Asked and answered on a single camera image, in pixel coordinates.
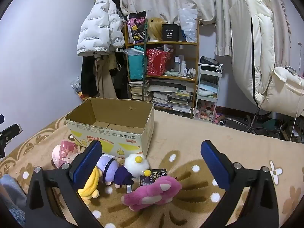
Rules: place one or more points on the clear plastic bag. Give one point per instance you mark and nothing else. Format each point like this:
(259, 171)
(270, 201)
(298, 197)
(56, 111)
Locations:
(188, 26)

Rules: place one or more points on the white trolley cart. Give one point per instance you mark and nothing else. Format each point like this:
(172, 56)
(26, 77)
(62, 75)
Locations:
(201, 69)

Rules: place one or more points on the pile of books and papers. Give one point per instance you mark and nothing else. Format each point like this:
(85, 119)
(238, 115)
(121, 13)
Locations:
(171, 97)

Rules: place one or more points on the white padded chair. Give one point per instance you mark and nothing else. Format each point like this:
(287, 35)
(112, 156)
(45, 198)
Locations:
(256, 52)

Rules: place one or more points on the green pole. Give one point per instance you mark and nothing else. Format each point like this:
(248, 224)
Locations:
(144, 64)

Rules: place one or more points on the beige hanging garment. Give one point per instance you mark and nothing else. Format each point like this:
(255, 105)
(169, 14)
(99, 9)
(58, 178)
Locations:
(104, 80)

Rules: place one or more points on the yellow plush toy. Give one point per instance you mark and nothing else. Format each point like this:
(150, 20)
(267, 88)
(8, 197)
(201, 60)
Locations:
(91, 187)

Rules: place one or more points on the small blue box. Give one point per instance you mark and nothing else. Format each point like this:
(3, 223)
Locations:
(182, 36)

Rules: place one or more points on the wooden shelf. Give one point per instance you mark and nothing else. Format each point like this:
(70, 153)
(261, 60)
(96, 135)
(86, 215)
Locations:
(166, 43)

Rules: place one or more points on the purple-haired plush doll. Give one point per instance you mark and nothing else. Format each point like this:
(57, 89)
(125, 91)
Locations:
(106, 168)

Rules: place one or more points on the pink packet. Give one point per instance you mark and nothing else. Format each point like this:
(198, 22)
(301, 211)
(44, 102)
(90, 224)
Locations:
(67, 148)

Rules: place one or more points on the teal bag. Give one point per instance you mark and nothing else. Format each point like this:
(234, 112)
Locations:
(135, 66)

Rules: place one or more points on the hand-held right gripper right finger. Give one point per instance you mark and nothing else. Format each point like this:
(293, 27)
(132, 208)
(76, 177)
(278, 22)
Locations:
(213, 163)

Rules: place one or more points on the magenta plush toy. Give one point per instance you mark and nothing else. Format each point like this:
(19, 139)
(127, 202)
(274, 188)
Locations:
(152, 192)

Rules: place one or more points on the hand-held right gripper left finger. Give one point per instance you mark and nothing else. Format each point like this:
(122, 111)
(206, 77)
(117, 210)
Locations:
(86, 163)

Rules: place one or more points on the white fluffy plush toy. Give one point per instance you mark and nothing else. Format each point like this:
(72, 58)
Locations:
(135, 165)

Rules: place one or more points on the mint folded cloth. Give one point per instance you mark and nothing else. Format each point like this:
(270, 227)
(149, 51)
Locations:
(171, 73)

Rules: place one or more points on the blonde wig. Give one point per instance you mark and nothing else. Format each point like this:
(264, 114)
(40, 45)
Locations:
(155, 30)

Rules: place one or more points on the dark hanging clothes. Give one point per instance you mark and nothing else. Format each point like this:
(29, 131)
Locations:
(122, 76)

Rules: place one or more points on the black tissue pack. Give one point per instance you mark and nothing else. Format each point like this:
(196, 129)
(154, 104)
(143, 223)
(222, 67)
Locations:
(153, 179)

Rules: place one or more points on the pink swirl plush toy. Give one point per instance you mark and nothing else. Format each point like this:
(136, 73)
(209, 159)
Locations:
(55, 158)

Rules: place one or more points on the blue white cloth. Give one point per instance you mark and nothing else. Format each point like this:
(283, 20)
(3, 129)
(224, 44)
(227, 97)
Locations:
(207, 89)

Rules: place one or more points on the blue white plastic bag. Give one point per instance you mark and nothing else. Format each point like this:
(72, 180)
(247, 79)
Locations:
(76, 85)

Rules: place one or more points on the group of white cosmetic bottles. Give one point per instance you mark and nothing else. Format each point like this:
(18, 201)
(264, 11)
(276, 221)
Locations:
(184, 67)

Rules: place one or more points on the white puffer jacket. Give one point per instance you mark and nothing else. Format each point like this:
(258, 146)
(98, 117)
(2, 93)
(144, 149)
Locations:
(95, 28)

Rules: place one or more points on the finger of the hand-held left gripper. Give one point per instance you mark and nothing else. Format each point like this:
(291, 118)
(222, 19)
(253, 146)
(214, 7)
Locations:
(10, 133)
(1, 119)

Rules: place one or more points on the pink cylinder toy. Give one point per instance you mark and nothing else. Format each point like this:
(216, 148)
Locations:
(219, 119)

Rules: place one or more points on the grey cloth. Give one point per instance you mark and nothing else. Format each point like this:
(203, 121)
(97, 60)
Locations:
(9, 194)

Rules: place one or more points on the printed cardboard box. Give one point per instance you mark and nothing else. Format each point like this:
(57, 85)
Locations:
(118, 114)

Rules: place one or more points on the pink items in cart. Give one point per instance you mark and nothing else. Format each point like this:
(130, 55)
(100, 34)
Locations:
(205, 109)

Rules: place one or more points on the black hanging coat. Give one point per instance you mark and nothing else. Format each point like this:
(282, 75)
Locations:
(87, 76)

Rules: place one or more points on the black pink printed bag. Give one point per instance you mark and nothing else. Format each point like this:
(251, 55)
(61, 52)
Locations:
(135, 28)

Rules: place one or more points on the stack of old books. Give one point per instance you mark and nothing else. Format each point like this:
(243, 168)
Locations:
(137, 90)

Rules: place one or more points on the red gold packet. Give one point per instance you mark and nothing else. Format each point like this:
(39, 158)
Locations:
(83, 96)

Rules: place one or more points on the black box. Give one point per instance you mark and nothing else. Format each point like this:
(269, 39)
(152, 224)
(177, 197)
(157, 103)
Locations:
(171, 33)

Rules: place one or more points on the red gift bag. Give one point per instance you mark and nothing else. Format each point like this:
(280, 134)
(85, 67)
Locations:
(156, 63)

